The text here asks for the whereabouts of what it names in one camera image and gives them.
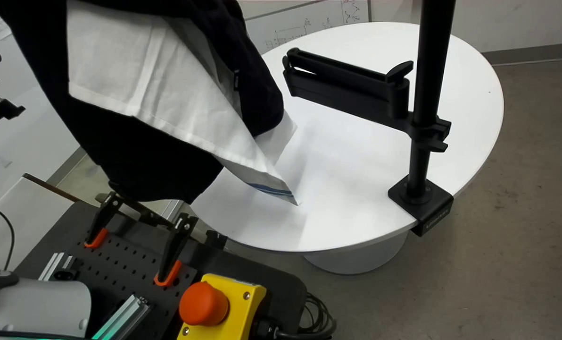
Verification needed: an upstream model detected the white towel with blue stripes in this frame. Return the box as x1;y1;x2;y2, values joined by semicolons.
64;0;300;207

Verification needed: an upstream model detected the black vertical pole with clamp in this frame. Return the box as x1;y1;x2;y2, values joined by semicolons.
387;0;458;237

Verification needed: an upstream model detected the black cable bundle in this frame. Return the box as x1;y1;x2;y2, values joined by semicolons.
255;290;338;340

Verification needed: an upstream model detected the black perforated breadboard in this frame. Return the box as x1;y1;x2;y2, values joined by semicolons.
13;199;309;340

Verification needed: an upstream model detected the black towel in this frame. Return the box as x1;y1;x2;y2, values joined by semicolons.
0;0;287;205

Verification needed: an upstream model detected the orange handled bar clamp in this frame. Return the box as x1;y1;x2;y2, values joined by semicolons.
153;213;228;290
81;190;170;252

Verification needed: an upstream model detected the yellow emergency stop box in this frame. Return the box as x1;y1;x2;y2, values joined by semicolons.
175;271;270;340

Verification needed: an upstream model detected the silver aluminium extrusion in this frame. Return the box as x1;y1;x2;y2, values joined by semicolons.
38;248;77;282

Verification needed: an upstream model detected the black horizontal rod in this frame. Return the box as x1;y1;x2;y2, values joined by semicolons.
281;44;417;128

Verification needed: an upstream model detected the green tinted aluminium extrusion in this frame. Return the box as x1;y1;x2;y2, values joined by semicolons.
91;292;151;340

